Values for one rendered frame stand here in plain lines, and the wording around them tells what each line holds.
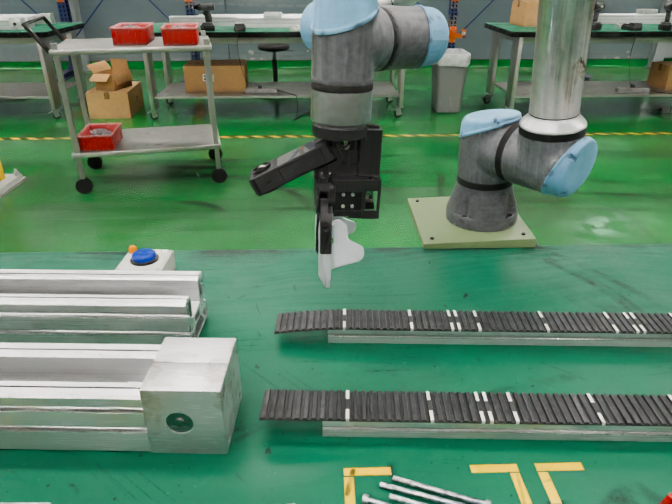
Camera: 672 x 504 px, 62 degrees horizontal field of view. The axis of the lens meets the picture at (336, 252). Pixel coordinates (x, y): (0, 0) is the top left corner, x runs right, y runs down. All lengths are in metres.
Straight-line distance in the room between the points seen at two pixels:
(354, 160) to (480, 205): 0.52
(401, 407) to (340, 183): 0.28
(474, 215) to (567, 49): 0.37
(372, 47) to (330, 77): 0.06
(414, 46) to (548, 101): 0.38
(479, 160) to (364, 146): 0.48
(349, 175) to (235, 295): 0.37
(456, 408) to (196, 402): 0.31
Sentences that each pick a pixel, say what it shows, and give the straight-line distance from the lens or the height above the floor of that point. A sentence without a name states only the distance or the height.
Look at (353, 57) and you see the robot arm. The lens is 0.67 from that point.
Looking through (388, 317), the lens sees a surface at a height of 0.81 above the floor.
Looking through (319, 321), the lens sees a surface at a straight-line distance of 0.85.
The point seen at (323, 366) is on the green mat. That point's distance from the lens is 0.82.
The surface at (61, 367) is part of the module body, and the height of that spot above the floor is 0.85.
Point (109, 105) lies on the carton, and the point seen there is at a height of 0.12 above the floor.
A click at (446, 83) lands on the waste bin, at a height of 0.29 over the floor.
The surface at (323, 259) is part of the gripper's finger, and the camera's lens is 0.72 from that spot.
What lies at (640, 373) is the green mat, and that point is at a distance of 0.91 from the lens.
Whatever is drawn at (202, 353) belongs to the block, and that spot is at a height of 0.87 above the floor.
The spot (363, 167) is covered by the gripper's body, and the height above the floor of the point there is 1.06.
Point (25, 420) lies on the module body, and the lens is 0.75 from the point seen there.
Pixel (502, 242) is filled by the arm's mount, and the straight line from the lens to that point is 1.18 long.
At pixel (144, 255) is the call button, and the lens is 1.00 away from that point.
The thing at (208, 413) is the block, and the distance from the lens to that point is 0.67.
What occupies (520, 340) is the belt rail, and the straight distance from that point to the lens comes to 0.89.
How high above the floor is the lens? 1.29
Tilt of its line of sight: 27 degrees down
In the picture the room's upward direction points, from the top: straight up
